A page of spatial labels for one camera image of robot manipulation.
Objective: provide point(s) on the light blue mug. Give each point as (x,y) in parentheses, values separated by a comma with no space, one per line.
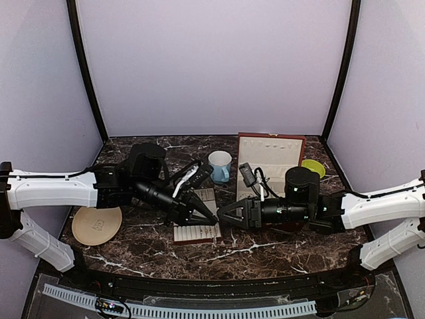
(220,161)

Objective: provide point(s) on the brown jewelry tray insert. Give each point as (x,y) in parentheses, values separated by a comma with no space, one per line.
(188,235)

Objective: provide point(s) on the brown jewelry box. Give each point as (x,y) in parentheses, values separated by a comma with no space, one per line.
(275,154)

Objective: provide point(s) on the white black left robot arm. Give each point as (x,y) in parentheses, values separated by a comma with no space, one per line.
(23,189)

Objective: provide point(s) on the black front table rail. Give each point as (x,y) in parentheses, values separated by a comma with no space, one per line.
(319,284)

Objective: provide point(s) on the green bowl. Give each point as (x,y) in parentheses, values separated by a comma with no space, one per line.
(314,166)

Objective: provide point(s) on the beige round plate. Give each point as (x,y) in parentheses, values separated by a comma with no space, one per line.
(93,227)

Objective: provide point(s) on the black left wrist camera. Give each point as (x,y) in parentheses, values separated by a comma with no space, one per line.
(200,175)

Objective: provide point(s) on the black corner post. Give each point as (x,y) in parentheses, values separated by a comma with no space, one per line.
(84,68)
(343,69)

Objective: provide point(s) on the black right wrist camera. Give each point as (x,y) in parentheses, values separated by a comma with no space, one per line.
(248,176)

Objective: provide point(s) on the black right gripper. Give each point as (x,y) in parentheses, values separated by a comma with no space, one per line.
(252,213)

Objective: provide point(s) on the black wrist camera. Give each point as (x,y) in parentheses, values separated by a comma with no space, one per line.
(200,175)
(248,176)

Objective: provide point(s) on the white slotted cable duct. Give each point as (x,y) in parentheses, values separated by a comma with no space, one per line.
(157,307)

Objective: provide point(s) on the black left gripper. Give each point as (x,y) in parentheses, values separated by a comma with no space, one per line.
(182,207)

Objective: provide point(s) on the black left corner post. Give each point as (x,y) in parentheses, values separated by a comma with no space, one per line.
(84,68)

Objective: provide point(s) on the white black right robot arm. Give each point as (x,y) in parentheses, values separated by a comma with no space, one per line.
(404,202)

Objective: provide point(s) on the black right corner post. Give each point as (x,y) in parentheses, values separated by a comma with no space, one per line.
(343,69)

